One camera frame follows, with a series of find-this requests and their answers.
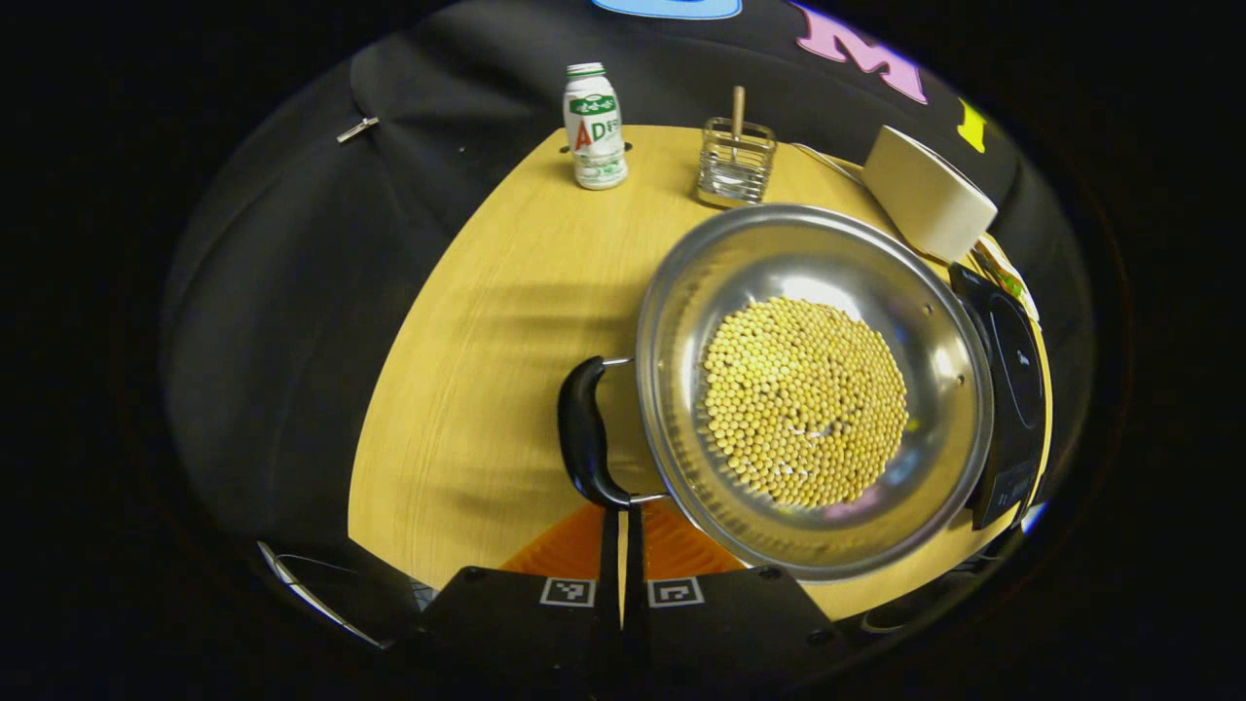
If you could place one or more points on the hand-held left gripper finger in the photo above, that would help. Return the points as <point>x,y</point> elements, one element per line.
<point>609,555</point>
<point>634,555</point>

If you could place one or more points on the stainless steel pot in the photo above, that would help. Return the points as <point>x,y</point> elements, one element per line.
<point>769,258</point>

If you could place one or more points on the black induction cooktop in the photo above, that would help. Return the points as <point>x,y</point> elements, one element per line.
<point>1017,380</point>

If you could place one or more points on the pile of soybeans in pot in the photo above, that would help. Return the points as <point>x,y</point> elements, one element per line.
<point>803,404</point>

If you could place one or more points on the black backdrop cloth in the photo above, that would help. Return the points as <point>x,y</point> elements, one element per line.
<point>292,292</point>

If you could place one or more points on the white drink bottle green label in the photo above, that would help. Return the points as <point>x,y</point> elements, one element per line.
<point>595,127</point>

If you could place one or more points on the white toaster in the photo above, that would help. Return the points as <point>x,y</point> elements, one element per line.
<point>925,195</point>

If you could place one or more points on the sandwich with lettuce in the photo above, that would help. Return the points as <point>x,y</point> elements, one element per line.
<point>1003,273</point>

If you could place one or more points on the silver metal clip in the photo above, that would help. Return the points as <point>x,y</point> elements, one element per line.
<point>357,129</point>

